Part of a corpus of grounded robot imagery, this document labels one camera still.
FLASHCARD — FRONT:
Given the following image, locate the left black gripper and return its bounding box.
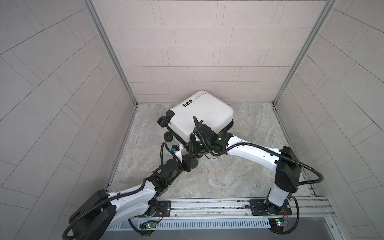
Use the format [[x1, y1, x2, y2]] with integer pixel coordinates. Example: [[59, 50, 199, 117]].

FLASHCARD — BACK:
[[164, 154, 194, 187]]

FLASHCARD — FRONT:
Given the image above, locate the black suitcase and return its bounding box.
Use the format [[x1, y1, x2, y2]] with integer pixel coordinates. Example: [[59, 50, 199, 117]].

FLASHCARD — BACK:
[[158, 91, 234, 145]]

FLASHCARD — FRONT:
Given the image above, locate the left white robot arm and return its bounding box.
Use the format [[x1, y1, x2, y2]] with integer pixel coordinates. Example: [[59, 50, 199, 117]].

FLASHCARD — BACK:
[[62, 154, 198, 240]]

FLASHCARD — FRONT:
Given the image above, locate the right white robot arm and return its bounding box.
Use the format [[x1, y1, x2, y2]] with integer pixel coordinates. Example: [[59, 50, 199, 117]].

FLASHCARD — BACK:
[[187, 116, 301, 215]]

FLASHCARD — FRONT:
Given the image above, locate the left green circuit board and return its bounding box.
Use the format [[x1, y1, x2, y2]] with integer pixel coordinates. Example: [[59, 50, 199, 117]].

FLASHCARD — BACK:
[[140, 221, 158, 230]]

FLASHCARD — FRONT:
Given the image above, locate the green circuit board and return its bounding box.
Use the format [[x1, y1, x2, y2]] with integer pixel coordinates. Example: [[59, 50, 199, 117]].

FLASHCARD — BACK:
[[268, 218, 290, 233], [140, 221, 158, 230]]

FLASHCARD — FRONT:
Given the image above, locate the right green circuit board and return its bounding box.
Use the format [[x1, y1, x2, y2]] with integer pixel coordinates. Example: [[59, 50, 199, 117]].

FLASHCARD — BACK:
[[268, 218, 290, 233]]

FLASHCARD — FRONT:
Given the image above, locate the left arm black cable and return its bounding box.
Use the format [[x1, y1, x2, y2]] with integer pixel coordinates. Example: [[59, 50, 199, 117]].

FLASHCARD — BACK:
[[62, 141, 181, 240]]

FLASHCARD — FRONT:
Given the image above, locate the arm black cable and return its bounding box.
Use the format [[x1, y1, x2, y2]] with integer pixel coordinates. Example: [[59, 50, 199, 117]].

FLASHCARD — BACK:
[[192, 115, 325, 235], [62, 141, 181, 240]]

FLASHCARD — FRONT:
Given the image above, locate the aluminium mounting rail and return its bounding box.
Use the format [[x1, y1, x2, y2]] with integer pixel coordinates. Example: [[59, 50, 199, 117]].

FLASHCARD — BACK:
[[80, 196, 335, 221]]

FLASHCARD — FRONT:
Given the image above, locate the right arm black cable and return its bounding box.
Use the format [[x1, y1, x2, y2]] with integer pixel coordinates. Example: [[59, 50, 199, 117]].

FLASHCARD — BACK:
[[192, 115, 325, 235]]

